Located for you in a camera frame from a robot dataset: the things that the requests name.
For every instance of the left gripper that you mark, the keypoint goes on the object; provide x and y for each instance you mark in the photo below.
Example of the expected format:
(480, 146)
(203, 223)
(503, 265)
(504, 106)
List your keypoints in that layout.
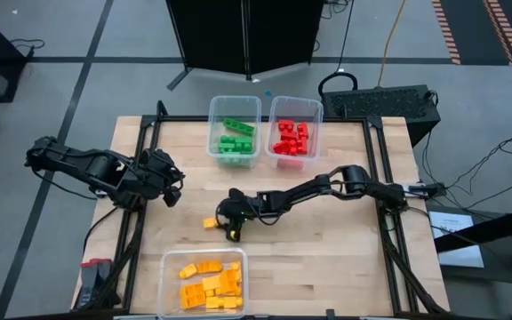
(160, 173)

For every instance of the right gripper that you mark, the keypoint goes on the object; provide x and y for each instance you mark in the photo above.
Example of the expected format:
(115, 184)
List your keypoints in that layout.
(238, 206)

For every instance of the yellow toy building block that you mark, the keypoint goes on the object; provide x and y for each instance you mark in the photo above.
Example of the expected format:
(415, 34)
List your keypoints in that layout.
(236, 269)
(214, 302)
(228, 283)
(232, 302)
(188, 271)
(234, 234)
(209, 267)
(210, 223)
(211, 282)

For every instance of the large square yellow block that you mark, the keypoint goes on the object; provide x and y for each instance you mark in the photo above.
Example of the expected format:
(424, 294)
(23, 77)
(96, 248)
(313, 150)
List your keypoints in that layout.
(192, 296)

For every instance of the long green building block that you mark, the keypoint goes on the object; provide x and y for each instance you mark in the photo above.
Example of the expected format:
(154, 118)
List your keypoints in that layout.
(238, 126)

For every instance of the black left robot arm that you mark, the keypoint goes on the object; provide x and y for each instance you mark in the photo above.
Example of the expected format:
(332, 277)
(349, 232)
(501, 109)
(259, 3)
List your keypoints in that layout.
(91, 164)

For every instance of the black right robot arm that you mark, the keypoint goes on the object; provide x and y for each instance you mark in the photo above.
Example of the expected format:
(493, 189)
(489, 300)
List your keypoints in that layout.
(318, 186)

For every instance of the clear plastic bin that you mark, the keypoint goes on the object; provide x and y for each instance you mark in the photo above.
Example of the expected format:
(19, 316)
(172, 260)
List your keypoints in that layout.
(171, 284)
(314, 111)
(220, 111)

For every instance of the black tool red cap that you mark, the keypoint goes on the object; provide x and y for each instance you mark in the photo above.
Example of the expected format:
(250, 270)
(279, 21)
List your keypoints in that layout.
(89, 284)

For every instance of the black folding screen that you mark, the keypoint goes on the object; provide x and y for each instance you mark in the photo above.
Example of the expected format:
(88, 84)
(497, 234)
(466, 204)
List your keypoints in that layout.
(211, 35)

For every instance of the black perforated computer case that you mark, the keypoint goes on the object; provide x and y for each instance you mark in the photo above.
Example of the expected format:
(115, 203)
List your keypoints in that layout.
(380, 104)

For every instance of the white printed sheet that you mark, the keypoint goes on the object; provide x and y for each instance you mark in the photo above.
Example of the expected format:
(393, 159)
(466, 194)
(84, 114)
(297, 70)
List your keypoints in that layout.
(460, 253)

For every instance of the black metal stand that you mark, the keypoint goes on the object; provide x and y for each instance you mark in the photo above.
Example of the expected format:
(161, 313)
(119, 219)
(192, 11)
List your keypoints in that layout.
(482, 231)

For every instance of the black mat orange stripes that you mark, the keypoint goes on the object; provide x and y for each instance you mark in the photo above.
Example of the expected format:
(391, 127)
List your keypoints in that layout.
(469, 26)

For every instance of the black aluminium table frame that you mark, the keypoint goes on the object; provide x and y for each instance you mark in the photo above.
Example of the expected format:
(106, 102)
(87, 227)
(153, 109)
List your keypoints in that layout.
(185, 118)

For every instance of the black table camera mount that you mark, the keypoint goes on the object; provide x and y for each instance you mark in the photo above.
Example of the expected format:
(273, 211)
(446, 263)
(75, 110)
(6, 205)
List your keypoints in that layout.
(330, 314)

